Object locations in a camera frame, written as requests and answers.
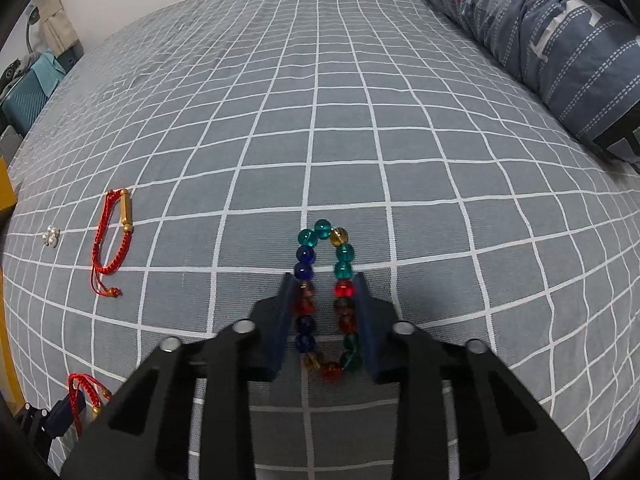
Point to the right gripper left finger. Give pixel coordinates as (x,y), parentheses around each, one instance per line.
(273,318)

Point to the blue patterned folded duvet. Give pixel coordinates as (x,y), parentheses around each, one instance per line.
(581,57)

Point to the red cord bracelet gold tube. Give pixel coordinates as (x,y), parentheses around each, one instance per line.
(87,398)

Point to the teal suitcase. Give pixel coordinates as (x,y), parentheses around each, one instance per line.
(26,85)

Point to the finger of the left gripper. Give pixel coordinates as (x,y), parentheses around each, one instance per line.
(64,414)

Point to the blue desk lamp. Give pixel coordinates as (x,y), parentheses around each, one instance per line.
(33,17)

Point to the beige curtain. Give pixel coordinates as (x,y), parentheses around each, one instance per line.
(58,30)

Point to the grey checked bed sheet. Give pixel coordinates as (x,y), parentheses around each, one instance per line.
(181,157)

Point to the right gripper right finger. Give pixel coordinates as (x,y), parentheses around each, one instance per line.
(376,318)

